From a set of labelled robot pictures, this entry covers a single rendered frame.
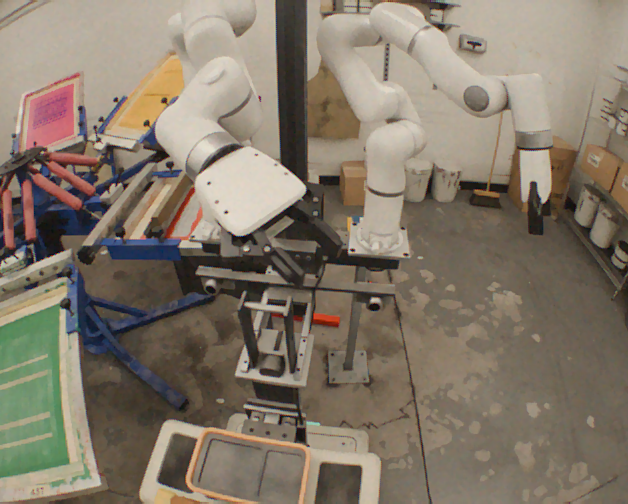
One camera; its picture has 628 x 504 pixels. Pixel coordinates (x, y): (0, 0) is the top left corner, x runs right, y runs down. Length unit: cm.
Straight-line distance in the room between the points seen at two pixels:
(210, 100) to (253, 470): 64
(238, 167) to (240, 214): 6
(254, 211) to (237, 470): 52
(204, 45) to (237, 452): 74
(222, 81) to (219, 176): 13
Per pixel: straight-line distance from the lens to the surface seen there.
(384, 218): 85
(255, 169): 40
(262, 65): 325
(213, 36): 60
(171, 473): 86
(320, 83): 319
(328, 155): 347
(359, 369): 200
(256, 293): 140
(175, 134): 46
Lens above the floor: 169
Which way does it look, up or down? 39 degrees down
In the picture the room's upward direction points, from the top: straight up
